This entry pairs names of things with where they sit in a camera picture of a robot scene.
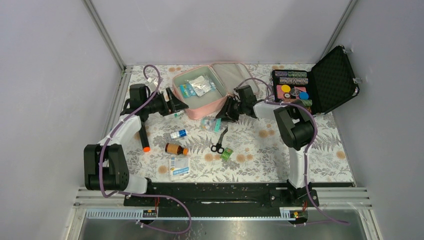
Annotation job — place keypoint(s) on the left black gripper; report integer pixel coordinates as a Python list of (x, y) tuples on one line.
[(165, 108)]

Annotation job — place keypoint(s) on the bandage packet with teal card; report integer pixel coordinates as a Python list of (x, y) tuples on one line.
[(211, 124)]

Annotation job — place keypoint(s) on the white sachets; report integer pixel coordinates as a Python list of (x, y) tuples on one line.
[(202, 85)]

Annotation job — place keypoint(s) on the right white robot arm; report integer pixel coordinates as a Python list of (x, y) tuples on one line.
[(296, 126)]

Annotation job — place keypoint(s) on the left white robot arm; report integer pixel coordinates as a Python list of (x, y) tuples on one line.
[(105, 164)]

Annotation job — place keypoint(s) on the blue blister pack in kit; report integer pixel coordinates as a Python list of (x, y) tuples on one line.
[(187, 90)]

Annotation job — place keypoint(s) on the pink medicine kit case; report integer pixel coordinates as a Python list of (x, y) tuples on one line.
[(226, 77)]

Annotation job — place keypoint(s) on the white plastic bottle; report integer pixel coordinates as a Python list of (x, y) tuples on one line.
[(177, 115)]

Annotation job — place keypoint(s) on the small blue label bottle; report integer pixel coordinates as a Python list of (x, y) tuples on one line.
[(178, 134)]

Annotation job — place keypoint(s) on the black thermometer orange tip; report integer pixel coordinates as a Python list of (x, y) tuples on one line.
[(144, 138)]

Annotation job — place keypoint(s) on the small green box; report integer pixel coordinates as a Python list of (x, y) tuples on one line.
[(226, 155)]

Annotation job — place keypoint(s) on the brown syrup bottle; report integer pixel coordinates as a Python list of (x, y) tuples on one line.
[(176, 149)]

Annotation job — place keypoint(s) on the floral table mat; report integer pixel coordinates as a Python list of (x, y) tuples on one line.
[(259, 154)]

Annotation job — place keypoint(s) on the white blue gauze packet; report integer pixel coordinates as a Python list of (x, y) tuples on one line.
[(179, 168)]

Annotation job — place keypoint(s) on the black poker chip case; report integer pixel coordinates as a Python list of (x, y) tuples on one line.
[(330, 83)]

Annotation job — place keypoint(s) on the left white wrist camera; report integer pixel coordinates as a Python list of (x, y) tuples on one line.
[(153, 83)]

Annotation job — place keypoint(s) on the black handled scissors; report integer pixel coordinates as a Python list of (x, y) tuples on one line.
[(217, 148)]

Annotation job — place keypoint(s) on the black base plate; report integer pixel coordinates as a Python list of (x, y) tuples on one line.
[(204, 200)]

